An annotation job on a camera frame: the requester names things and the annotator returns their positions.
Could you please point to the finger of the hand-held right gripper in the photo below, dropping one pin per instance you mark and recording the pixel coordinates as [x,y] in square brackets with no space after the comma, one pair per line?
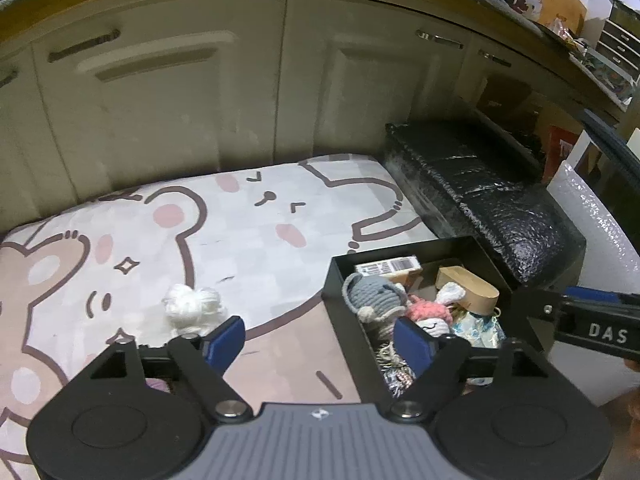
[537,315]
[592,293]

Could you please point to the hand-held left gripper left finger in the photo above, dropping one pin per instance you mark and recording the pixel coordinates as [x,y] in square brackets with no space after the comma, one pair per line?
[225,345]

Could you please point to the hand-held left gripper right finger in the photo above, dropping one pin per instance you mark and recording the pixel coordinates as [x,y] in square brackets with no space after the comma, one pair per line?
[412,350]

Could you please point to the floral fabric pouch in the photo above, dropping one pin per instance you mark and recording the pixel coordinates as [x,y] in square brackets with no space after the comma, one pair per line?
[480,330]

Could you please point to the black box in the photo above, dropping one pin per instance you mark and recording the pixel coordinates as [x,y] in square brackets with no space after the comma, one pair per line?
[350,350]

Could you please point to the light wooden box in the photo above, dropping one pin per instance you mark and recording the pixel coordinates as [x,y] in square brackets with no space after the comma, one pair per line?
[475,295]

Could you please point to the grey crochet doll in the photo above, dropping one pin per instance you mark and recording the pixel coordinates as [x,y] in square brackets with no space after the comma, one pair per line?
[370,295]

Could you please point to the white barcode label box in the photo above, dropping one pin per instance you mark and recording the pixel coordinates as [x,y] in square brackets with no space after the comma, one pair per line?
[395,264]

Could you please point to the striped tassel bundle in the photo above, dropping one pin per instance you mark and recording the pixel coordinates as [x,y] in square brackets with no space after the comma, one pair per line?
[395,377]

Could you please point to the pink crochet bunny doll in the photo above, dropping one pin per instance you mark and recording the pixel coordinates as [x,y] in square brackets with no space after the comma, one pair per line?
[425,312]

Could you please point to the white bubble wrap sheet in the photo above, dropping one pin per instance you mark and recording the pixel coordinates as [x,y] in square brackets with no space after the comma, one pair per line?
[605,230]

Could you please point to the printed bear blanket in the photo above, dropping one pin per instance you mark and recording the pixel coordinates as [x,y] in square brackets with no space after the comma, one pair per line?
[225,240]

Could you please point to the black wrapped bundle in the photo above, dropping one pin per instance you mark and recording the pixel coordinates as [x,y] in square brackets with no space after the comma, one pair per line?
[480,195]

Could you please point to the white flat board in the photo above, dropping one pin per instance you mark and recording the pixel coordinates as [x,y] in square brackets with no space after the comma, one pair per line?
[590,152]

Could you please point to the red carton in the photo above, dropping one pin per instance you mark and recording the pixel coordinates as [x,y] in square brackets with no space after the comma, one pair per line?
[562,150]

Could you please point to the dark blue curved bar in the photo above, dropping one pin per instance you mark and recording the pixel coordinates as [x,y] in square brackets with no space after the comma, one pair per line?
[617,145]

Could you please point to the colourful packets on counter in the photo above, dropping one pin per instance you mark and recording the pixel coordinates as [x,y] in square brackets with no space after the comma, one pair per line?
[607,72]

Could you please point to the cream cabinet door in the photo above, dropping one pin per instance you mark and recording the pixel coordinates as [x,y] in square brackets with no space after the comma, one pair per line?
[30,160]
[480,72]
[375,90]
[165,110]

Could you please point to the small dark drawer organiser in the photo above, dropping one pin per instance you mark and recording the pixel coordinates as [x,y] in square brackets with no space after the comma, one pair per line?
[620,35]

